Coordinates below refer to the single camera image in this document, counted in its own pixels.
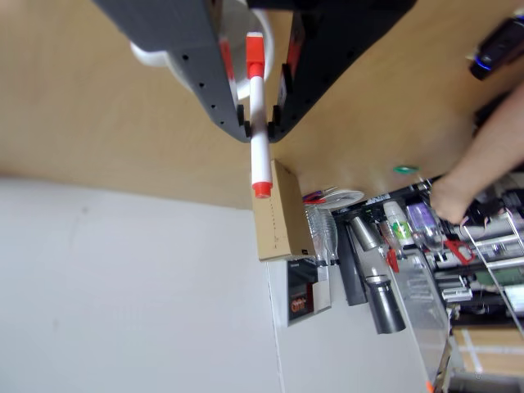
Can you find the tan cardboard box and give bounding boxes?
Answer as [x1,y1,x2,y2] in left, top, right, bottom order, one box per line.
[251,159,317,263]

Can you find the black thermos flask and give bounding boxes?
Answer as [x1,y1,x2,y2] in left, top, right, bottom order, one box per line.
[365,274,407,335]

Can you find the steel tumbler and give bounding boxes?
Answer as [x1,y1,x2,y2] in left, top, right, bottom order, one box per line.
[347,215,382,251]

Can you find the red clamp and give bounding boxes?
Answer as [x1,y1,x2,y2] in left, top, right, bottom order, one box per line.
[444,239,475,264]

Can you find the white mug with pink hearts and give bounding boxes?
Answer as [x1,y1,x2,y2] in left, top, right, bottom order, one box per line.
[129,0,276,102]

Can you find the red and white marker pen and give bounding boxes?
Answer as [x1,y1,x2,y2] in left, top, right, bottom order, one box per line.
[244,31,274,200]

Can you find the black webcam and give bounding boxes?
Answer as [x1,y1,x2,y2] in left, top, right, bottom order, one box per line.
[468,16,524,81]

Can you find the dark grey tall block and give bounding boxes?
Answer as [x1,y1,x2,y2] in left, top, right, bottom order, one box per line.
[337,220,368,307]

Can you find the black box with red print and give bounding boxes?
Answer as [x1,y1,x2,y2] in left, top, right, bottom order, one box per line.
[286,257,321,327]

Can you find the clear plastic bottle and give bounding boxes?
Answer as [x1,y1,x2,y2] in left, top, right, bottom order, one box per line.
[305,204,341,267]

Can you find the white plate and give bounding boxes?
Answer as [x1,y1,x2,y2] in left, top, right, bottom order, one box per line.
[305,188,365,210]

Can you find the white cup with green print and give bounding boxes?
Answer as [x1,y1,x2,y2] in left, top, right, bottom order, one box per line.
[382,200,415,246]

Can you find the person's hand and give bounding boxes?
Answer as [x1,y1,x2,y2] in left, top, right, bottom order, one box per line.
[429,174,478,224]

